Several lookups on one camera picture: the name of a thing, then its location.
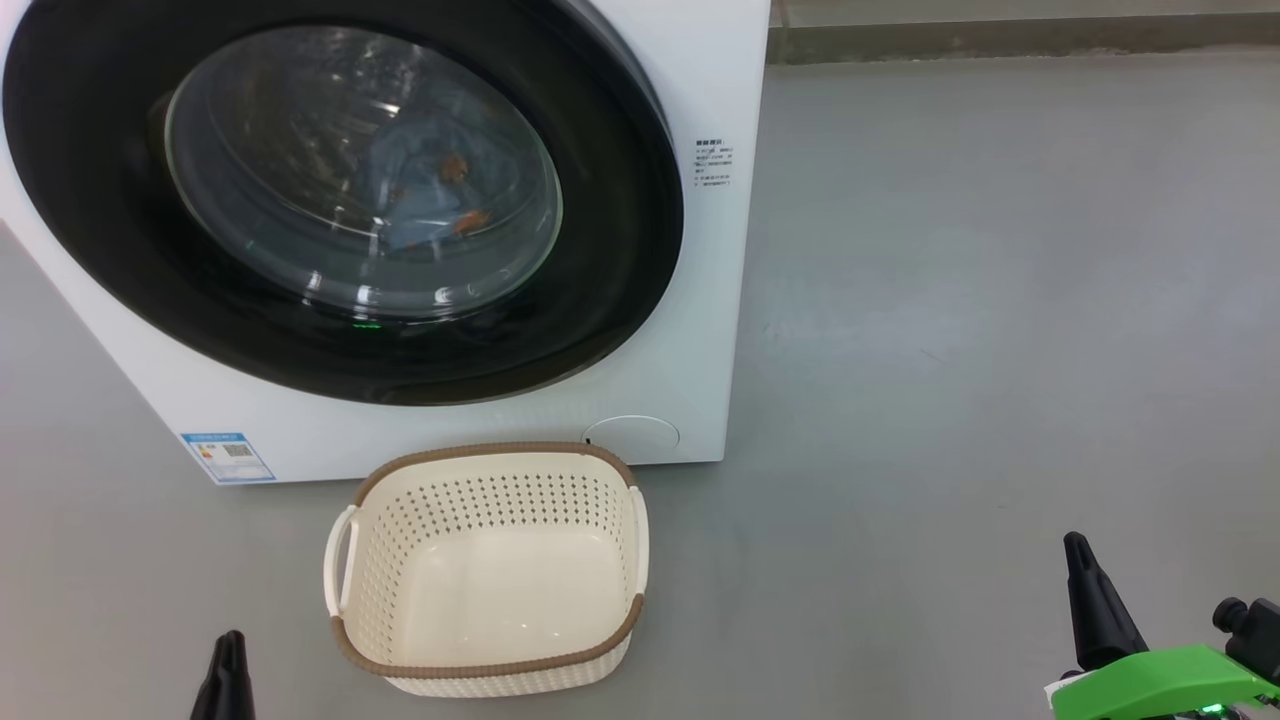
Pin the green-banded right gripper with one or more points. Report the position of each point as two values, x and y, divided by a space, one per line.
1160 685

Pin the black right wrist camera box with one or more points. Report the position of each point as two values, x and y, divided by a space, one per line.
1260 635

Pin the white front-load washing machine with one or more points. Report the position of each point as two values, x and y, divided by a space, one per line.
650 380

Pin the cream perforated laundry basket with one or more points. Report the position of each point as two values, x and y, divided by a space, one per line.
500 600

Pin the round white filter cover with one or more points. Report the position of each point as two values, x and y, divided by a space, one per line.
640 440

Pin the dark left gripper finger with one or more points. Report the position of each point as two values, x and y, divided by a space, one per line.
225 690

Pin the blue bear-print garment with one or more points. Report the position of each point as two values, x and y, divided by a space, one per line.
420 190

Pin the blue energy label sticker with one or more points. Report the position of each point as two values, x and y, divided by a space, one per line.
228 458

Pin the black round glass machine door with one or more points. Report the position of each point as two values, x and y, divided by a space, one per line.
100 200

